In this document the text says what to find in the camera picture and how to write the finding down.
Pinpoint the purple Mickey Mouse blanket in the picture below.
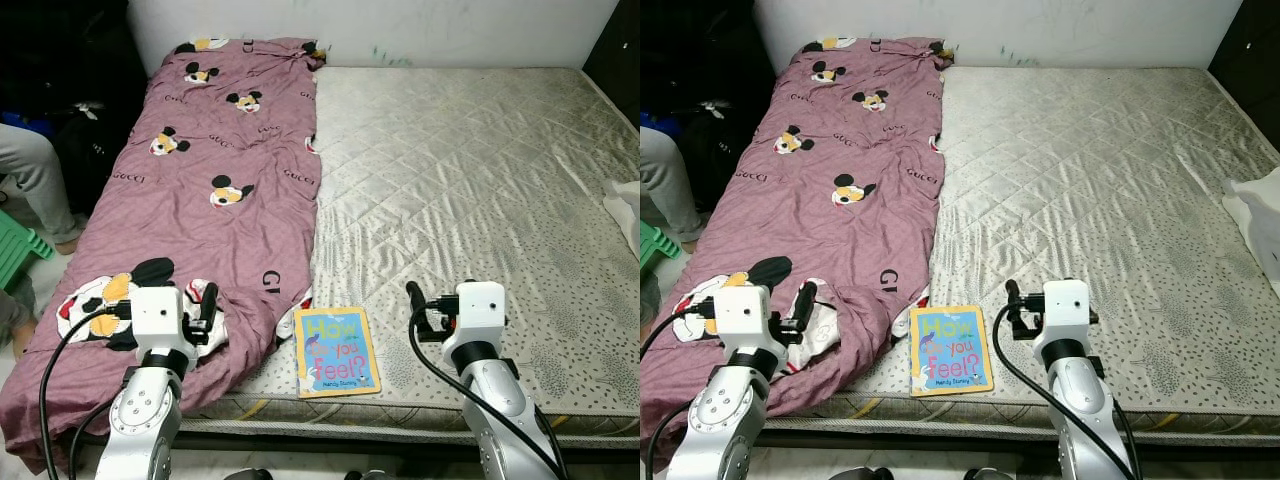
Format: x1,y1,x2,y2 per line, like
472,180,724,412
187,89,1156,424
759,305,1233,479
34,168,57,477
0,37,328,473
640,37,948,473

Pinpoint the white quilted mattress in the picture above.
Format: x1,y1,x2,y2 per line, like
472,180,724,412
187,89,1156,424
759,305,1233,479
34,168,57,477
800,65,1280,446
180,65,641,446

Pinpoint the green plastic stool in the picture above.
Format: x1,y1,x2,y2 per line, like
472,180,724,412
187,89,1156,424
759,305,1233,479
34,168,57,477
640,218,683,269
0,208,56,293

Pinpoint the black tufted headboard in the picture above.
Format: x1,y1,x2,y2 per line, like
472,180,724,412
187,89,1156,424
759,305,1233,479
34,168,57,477
583,0,641,98
1205,0,1280,101

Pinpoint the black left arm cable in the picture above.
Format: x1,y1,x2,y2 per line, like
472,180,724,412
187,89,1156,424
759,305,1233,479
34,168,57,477
640,300,721,480
38,300,136,480

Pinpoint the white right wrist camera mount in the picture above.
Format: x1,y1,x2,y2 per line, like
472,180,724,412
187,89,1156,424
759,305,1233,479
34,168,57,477
455,281,509,348
1035,279,1093,346

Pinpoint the How do you feel book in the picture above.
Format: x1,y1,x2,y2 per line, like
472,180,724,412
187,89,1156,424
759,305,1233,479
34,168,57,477
908,304,995,398
294,306,383,400

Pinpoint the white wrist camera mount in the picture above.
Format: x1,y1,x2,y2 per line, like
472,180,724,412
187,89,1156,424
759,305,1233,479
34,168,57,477
130,284,193,358
455,281,509,348
715,284,783,358
1035,279,1093,346

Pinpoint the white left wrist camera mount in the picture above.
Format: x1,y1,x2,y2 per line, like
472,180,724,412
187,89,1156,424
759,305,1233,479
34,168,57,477
130,284,193,358
715,284,783,358

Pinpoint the dark bed frame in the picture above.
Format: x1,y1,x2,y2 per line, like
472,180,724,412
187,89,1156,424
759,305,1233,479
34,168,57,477
780,430,1280,466
170,430,641,466

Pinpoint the black bag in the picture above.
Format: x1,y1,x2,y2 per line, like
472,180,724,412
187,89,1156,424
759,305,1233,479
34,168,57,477
640,0,766,216
0,0,151,216

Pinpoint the person in grey trousers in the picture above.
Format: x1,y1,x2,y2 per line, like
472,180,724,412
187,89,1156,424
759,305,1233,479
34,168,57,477
640,125,703,321
0,120,89,361

